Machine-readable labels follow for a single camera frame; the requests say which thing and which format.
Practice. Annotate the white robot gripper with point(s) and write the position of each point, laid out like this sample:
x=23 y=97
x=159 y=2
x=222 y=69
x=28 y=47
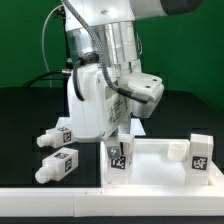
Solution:
x=95 y=109

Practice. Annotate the white square table top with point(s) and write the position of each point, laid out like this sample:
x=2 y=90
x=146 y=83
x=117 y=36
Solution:
x=160 y=162

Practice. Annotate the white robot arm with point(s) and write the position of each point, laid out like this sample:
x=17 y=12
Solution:
x=102 y=32

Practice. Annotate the paper sheet with markers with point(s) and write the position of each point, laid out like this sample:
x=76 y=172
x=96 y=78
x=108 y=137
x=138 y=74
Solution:
x=131 y=126

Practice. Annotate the white L-shaped fence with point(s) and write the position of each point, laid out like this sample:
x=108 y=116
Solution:
x=21 y=196

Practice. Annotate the black camera on stand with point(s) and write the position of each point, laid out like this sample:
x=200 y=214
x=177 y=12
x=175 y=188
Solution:
x=60 y=12

